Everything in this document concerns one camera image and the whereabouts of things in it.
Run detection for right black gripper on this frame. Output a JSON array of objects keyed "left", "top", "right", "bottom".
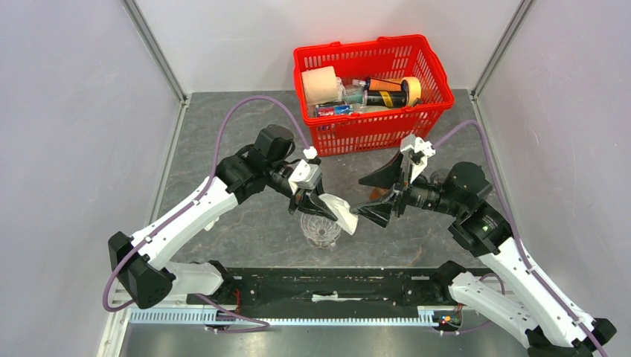
[{"left": 350, "top": 148, "right": 465, "bottom": 228}]

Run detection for clear glass dripper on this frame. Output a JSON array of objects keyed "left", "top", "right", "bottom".
[{"left": 300, "top": 213, "right": 342, "bottom": 250}]

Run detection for white paper coffee filter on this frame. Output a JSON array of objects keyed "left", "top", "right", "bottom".
[
  {"left": 319, "top": 193, "right": 359, "bottom": 235},
  {"left": 204, "top": 219, "right": 219, "bottom": 231}
]

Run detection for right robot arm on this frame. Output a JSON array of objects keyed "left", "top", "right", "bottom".
[{"left": 353, "top": 153, "right": 616, "bottom": 356}]

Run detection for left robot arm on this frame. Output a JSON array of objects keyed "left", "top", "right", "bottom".
[{"left": 108, "top": 124, "right": 340, "bottom": 309}]

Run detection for glass carafe with coffee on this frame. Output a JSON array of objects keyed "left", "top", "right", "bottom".
[{"left": 369, "top": 187, "right": 389, "bottom": 200}]

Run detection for dark glass dripper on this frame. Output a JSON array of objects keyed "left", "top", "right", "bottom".
[{"left": 429, "top": 169, "right": 449, "bottom": 186}]

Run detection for blue red packet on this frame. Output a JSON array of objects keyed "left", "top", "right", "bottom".
[{"left": 314, "top": 104, "right": 355, "bottom": 118}]

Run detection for red plastic shopping basket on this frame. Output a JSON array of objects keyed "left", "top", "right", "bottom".
[{"left": 293, "top": 34, "right": 455, "bottom": 156}]

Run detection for black orange cylindrical can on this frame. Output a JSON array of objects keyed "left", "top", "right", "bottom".
[{"left": 363, "top": 77, "right": 408, "bottom": 109}]

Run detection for clear plastic bottle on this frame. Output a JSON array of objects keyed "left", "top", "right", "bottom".
[{"left": 342, "top": 79, "right": 365, "bottom": 104}]

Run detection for yellow masking tape roll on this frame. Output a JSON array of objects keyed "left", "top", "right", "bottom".
[{"left": 400, "top": 77, "right": 422, "bottom": 106}]

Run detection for beige paper towel roll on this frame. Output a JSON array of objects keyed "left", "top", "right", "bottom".
[{"left": 301, "top": 66, "right": 339, "bottom": 106}]

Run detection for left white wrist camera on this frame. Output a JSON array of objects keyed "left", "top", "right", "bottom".
[{"left": 288, "top": 147, "right": 321, "bottom": 194}]

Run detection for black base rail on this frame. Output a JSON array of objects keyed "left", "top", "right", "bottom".
[{"left": 208, "top": 267, "right": 456, "bottom": 318}]

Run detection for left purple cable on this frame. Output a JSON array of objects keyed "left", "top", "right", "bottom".
[{"left": 102, "top": 95, "right": 312, "bottom": 314}]

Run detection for purple cable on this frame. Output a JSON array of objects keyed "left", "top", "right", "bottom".
[
  {"left": 433, "top": 119, "right": 609, "bottom": 357},
  {"left": 102, "top": 95, "right": 312, "bottom": 314}
]

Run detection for white slotted cable duct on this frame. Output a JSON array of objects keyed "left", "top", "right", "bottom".
[{"left": 129, "top": 307, "right": 439, "bottom": 328}]

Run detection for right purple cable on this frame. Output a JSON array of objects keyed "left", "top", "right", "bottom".
[{"left": 433, "top": 119, "right": 609, "bottom": 357}]

